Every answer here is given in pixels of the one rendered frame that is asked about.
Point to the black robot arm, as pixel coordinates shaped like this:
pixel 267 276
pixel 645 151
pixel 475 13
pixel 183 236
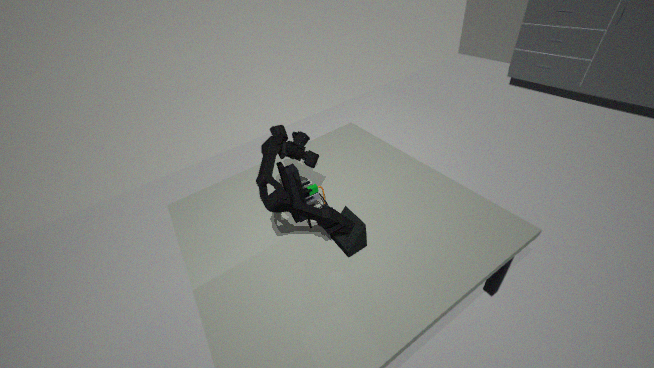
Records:
pixel 280 200

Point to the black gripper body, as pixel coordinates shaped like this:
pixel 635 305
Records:
pixel 309 157

